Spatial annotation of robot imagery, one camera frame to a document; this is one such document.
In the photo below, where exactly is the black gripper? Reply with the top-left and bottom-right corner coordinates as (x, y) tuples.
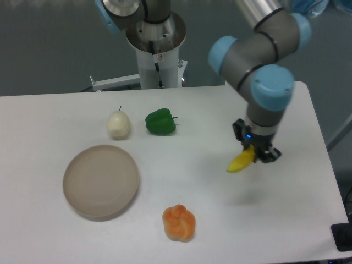
(232, 118), (282, 163)

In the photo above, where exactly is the yellow banana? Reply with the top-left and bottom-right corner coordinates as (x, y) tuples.
(227, 145), (256, 173)

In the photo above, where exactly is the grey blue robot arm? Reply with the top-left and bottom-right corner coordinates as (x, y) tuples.
(96, 1), (311, 163)

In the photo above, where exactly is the grey table leg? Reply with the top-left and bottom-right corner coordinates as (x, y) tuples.
(326, 114), (352, 152)

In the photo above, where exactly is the green bell pepper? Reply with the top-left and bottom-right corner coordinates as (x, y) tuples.
(145, 108), (177, 136)

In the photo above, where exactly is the orange knotted bread roll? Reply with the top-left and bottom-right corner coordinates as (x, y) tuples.
(162, 204), (196, 243)

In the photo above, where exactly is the black device at edge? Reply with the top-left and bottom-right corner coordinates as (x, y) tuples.
(331, 223), (351, 252)

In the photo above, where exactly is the white pear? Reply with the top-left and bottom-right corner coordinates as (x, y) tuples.
(107, 106), (131, 140)

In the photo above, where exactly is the blue plastic bag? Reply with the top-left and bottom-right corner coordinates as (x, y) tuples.
(289, 0), (329, 18)

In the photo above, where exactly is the beige round plate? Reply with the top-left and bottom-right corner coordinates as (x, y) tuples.
(63, 145), (140, 222)

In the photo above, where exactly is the black pedestal cable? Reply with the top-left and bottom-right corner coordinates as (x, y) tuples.
(148, 40), (164, 89)

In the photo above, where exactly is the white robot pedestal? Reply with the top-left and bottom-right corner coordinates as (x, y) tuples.
(126, 12), (186, 90)

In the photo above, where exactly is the white metal bracket left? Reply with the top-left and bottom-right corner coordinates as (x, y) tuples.
(90, 74), (140, 91)

